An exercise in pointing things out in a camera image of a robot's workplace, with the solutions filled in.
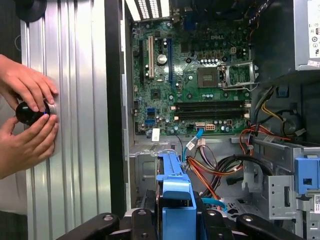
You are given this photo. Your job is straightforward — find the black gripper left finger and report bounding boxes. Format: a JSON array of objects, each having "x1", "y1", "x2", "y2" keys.
[{"x1": 56, "y1": 208, "x2": 158, "y2": 240}]

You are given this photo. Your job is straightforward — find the person's left hand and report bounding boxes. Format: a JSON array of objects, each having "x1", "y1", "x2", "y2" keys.
[{"x1": 0, "y1": 53, "x2": 60, "y2": 113}]

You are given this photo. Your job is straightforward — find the CPU socket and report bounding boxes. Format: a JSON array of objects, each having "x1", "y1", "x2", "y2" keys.
[{"x1": 196, "y1": 66, "x2": 222, "y2": 90}]

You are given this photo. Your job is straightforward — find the grey optical drive cage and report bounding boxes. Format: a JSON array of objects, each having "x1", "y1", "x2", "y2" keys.
[{"x1": 249, "y1": 139, "x2": 320, "y2": 240}]

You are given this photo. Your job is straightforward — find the blue plastic drive bracket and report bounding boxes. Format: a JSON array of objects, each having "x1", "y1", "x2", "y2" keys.
[{"x1": 294, "y1": 156, "x2": 320, "y2": 195}]

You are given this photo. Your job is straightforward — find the orange red disk power wire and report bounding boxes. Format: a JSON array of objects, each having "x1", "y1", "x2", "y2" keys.
[{"x1": 186, "y1": 154, "x2": 245, "y2": 201}]

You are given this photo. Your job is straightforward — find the silver coin cell battery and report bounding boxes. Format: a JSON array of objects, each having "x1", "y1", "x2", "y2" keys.
[{"x1": 156, "y1": 54, "x2": 168, "y2": 67}]

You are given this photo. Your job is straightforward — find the locking lever wire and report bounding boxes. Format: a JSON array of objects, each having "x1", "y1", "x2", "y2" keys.
[{"x1": 221, "y1": 83, "x2": 260, "y2": 92}]

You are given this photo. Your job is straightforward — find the red orange wire bundle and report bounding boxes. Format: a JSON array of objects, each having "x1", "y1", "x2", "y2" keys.
[{"x1": 239, "y1": 123, "x2": 292, "y2": 156}]

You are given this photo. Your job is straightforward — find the white expansion slot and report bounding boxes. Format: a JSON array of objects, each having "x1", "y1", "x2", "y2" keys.
[{"x1": 147, "y1": 35, "x2": 155, "y2": 80}]

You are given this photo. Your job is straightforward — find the metal socket cover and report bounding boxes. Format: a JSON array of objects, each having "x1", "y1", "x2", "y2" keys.
[{"x1": 221, "y1": 61, "x2": 256, "y2": 88}]

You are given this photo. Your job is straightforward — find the grey power supply unit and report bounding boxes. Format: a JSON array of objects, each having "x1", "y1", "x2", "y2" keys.
[{"x1": 252, "y1": 0, "x2": 320, "y2": 81}]

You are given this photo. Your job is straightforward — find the black RAM slot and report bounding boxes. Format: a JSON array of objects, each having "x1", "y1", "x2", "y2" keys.
[
  {"x1": 173, "y1": 105, "x2": 252, "y2": 111},
  {"x1": 173, "y1": 111, "x2": 252, "y2": 117},
  {"x1": 173, "y1": 101, "x2": 252, "y2": 107},
  {"x1": 173, "y1": 115, "x2": 252, "y2": 121}
]

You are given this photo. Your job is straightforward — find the hard disk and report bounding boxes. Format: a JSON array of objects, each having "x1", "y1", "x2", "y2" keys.
[{"x1": 142, "y1": 152, "x2": 202, "y2": 240}]

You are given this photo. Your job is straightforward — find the black expansion slot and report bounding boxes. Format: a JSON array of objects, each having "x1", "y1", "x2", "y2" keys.
[{"x1": 138, "y1": 39, "x2": 145, "y2": 86}]

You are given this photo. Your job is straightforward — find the grey metal disk bay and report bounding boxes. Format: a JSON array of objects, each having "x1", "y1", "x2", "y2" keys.
[{"x1": 128, "y1": 143, "x2": 247, "y2": 216}]

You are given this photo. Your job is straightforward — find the black round cable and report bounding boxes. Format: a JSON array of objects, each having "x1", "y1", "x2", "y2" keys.
[{"x1": 216, "y1": 154, "x2": 274, "y2": 176}]

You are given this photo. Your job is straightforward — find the black PC case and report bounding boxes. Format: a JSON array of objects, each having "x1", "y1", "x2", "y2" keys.
[{"x1": 104, "y1": 0, "x2": 320, "y2": 240}]

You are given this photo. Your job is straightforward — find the blue expansion slot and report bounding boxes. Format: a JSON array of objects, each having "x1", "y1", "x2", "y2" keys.
[{"x1": 167, "y1": 37, "x2": 174, "y2": 87}]

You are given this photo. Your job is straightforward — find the blue SATA wire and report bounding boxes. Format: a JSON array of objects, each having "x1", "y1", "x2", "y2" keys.
[{"x1": 181, "y1": 127, "x2": 227, "y2": 215}]

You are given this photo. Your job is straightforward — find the green motherboard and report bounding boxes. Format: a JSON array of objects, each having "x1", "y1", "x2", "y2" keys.
[{"x1": 131, "y1": 7, "x2": 253, "y2": 137}]

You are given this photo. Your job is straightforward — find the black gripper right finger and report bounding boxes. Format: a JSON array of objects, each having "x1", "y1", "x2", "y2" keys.
[{"x1": 196, "y1": 208, "x2": 304, "y2": 240}]

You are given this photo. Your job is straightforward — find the yellow black power wires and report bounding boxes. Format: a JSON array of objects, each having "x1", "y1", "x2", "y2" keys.
[{"x1": 252, "y1": 86, "x2": 307, "y2": 137}]

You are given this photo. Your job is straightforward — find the black round foot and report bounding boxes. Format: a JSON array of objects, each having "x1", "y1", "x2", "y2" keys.
[{"x1": 14, "y1": 0, "x2": 48, "y2": 23}]

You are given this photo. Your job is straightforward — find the round black tool blue ring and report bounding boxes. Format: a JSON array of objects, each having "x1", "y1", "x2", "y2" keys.
[{"x1": 14, "y1": 99, "x2": 61, "y2": 127}]

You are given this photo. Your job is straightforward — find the person's right hand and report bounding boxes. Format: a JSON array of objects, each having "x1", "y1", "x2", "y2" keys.
[{"x1": 0, "y1": 113, "x2": 60, "y2": 181}]

